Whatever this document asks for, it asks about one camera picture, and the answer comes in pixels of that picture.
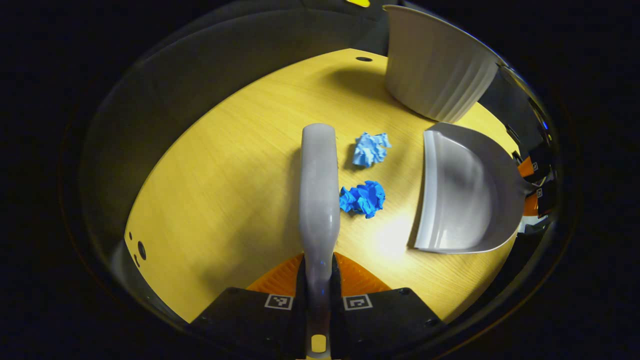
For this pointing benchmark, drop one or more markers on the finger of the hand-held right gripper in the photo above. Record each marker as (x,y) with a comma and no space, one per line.
(532,205)
(527,168)

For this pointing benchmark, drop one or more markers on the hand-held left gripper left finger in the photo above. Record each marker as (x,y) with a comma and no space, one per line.
(245,320)

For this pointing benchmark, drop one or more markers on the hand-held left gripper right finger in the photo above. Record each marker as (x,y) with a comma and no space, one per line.
(385,320)

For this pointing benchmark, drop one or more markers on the grey plastic dustpan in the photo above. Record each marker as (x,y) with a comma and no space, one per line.
(460,200)

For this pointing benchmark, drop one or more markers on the dark blue paper ball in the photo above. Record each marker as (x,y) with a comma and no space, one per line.
(363,199)

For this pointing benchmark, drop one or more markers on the white ribbed garbage bin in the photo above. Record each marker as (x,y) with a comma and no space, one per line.
(435,70)

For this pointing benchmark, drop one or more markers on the small grey broom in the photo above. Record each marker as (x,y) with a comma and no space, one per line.
(319,200)

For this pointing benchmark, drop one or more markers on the light blue paper ball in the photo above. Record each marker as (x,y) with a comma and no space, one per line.
(371,149)

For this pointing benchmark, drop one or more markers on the wooden desktop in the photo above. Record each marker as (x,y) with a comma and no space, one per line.
(225,190)

